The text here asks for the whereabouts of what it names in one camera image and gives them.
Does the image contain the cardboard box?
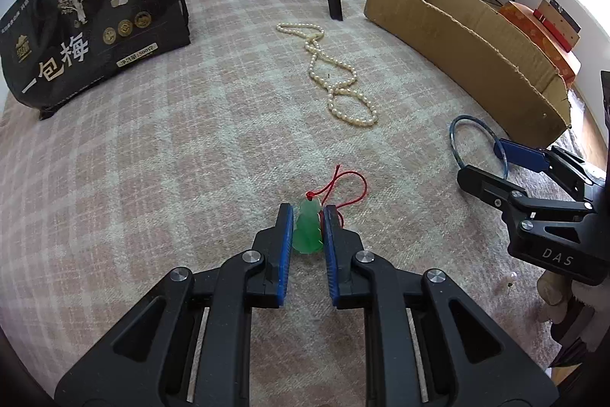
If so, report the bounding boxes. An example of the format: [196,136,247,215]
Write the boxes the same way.
[363,0,573,148]

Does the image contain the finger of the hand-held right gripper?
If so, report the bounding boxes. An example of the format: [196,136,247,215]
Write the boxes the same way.
[456,165,596,222]
[496,138,606,200]

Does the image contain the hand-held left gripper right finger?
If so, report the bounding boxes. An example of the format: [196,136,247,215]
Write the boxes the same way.
[320,204,558,407]

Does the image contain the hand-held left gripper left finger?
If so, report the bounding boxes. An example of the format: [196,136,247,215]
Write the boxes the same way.
[54,203,295,407]

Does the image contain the person's right hand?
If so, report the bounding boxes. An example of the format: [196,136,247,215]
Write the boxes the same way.
[536,268,610,323]

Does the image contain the green jade pendant red cord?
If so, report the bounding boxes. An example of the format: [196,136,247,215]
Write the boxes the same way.
[292,165,371,254]

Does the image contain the pink plaid blanket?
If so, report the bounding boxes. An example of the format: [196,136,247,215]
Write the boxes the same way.
[0,0,610,407]

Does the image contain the dark thin bangle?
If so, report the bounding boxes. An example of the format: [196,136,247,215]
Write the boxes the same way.
[448,115,508,179]

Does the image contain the black printed bag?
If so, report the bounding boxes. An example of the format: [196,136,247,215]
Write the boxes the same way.
[0,0,192,122]

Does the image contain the brown and red gift box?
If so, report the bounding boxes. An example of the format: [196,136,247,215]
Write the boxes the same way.
[533,0,582,52]

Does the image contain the white pearl necklace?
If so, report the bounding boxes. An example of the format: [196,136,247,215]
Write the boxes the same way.
[276,22,379,129]

